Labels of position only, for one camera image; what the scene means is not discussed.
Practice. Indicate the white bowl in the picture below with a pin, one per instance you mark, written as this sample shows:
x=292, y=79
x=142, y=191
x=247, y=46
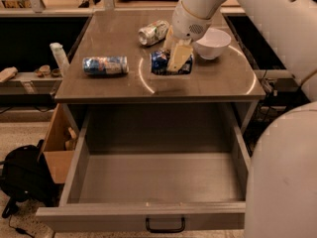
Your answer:
x=212, y=44

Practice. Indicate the black drawer handle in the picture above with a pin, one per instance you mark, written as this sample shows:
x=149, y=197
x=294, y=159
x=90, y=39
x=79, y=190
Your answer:
x=165, y=226

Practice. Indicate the white plastic bottle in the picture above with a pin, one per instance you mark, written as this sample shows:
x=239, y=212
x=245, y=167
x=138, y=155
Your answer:
x=60, y=58

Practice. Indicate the blue silver can on left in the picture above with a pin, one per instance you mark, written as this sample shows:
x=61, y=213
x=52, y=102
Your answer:
x=105, y=65

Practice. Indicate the grey cabinet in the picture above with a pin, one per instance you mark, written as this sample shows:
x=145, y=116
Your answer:
x=229, y=78

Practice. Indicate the silver green soda can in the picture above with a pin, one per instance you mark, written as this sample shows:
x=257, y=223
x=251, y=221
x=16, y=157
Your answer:
x=153, y=33

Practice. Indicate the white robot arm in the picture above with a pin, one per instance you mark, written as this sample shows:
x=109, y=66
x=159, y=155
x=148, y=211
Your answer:
x=281, y=196

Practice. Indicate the open grey top drawer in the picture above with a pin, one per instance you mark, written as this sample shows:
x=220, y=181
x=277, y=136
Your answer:
x=167, y=161

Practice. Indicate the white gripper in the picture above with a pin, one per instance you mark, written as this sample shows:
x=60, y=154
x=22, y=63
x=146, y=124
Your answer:
x=187, y=25

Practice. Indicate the cardboard box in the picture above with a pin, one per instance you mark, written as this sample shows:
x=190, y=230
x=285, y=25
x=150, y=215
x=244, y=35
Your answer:
x=60, y=142

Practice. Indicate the black backpack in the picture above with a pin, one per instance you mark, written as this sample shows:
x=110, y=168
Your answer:
x=26, y=175

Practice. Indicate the blue pepsi can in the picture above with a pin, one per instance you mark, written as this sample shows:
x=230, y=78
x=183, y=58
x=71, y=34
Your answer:
x=159, y=62

